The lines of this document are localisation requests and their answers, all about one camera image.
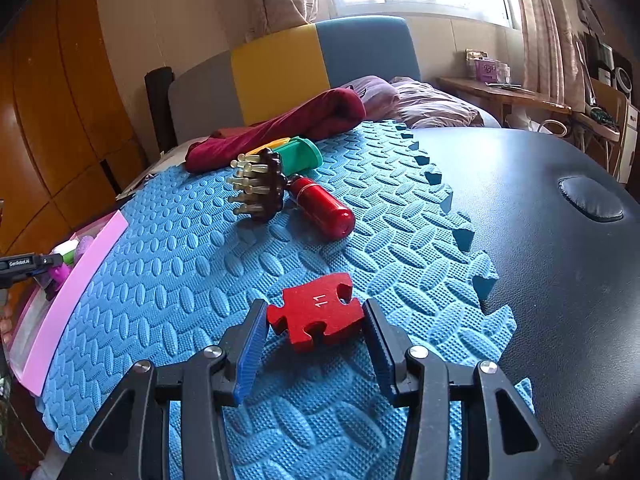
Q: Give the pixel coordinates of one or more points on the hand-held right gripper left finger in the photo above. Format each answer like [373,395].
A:
[252,350]

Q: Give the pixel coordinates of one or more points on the red metal cylinder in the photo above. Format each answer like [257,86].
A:
[325,207]

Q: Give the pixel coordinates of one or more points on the yellow orange block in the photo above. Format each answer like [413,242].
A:
[265,146]

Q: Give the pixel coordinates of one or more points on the brown wooden scalp massager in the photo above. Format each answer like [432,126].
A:
[267,185]

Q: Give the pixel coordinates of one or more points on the pale lilac dotted toy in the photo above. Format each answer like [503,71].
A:
[84,246]

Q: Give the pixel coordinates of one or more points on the green plastic cylinder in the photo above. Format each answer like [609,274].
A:
[300,152]

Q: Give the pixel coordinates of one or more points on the pink box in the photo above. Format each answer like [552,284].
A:
[487,67]

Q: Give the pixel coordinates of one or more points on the grey yellow blue headboard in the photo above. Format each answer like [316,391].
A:
[280,70]

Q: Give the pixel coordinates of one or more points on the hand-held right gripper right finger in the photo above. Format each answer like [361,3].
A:
[380,350]

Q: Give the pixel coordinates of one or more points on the pink-rimmed white tray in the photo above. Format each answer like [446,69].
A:
[85,270]

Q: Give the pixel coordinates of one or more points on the cluttered shelf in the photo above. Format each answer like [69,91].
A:
[610,85]

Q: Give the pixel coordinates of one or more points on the blue foam mat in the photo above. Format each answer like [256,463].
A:
[200,270]

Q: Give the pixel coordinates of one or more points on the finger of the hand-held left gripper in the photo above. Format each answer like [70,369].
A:
[47,261]

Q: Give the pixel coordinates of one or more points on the maroon cat-print cloth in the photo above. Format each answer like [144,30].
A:
[310,115]

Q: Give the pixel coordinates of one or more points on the red puzzle piece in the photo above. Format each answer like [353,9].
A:
[315,312]

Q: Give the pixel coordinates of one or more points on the purple pillow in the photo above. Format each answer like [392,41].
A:
[430,102]

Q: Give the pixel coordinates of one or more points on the black round cushion plug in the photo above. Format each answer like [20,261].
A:
[592,200]

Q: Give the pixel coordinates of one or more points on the wooden wardrobe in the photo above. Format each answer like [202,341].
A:
[60,110]

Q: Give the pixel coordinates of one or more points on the purple silicone toy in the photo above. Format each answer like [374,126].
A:
[59,272]

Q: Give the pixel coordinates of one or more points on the wooden bedside desk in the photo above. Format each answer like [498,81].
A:
[500,92]

